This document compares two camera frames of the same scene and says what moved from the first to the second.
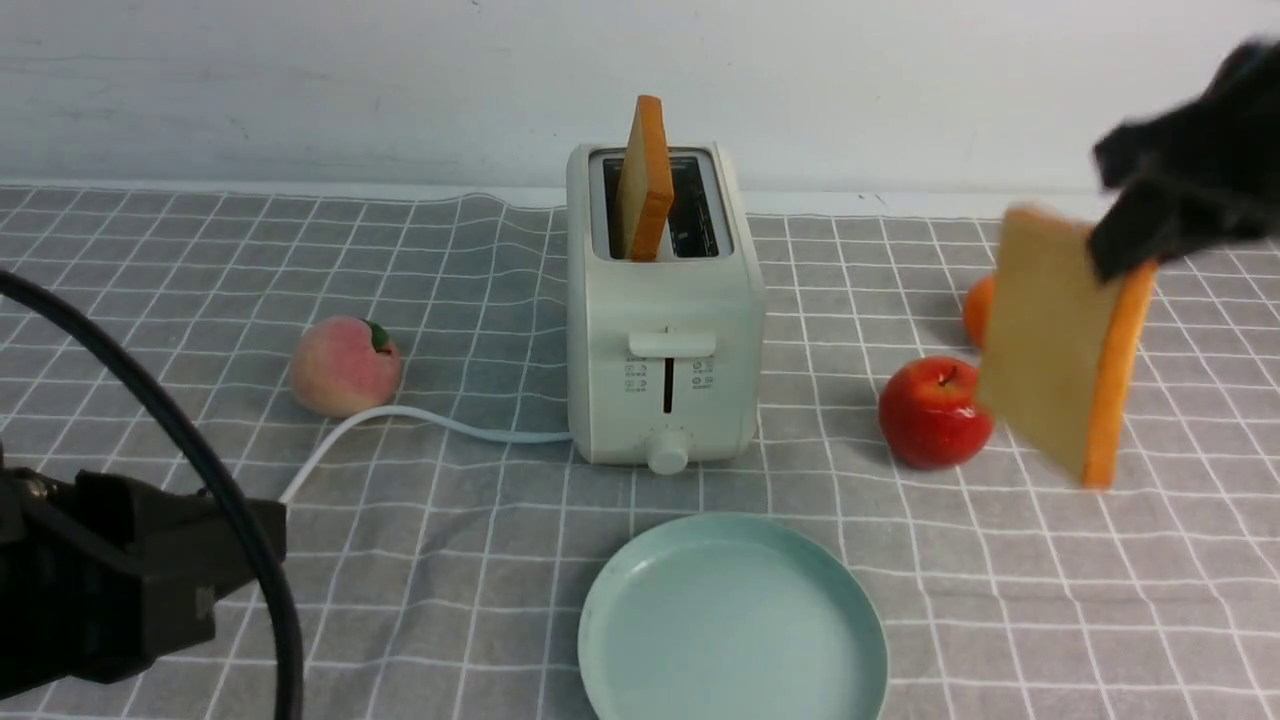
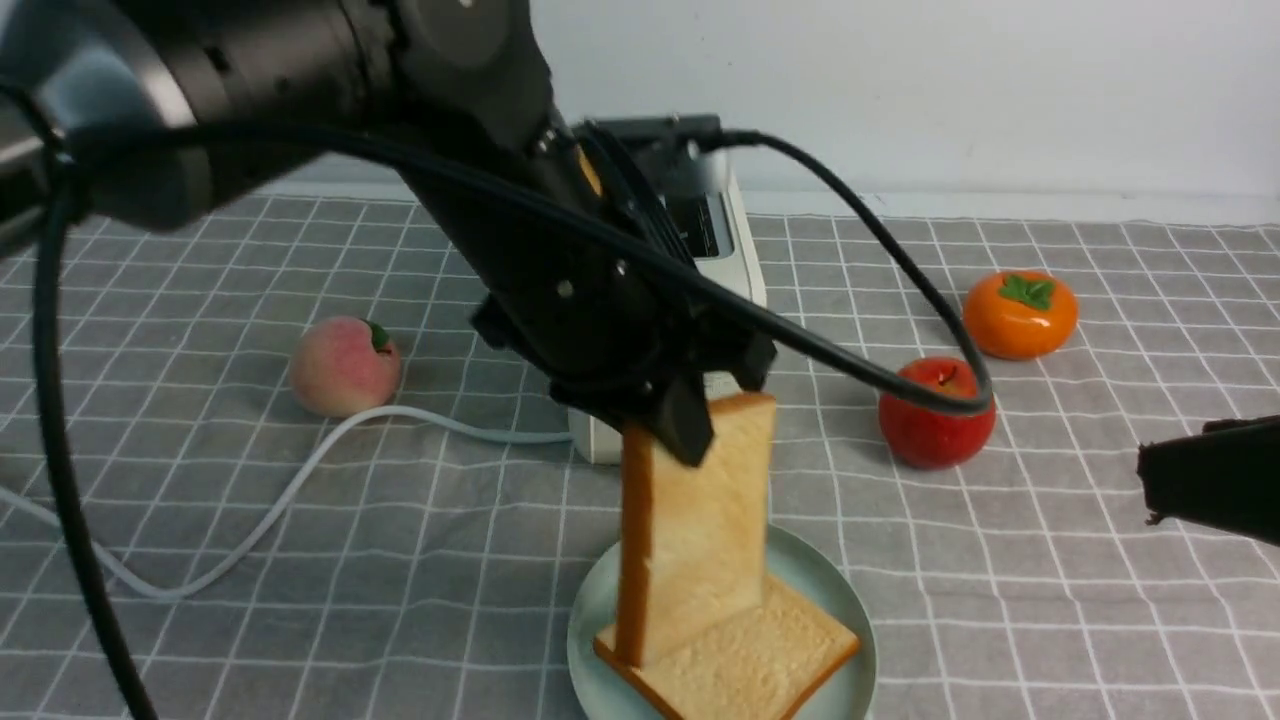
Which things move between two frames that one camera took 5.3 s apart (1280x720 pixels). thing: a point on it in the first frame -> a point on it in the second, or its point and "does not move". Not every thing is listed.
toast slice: x=1062 y=342 -> x=759 y=668
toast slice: x=644 y=191 -> x=693 y=538
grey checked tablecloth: x=387 y=380 does not move
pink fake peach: x=344 y=366 does not move
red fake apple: x=933 y=412 does not move
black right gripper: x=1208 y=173 -> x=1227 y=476
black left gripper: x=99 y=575 -> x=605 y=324
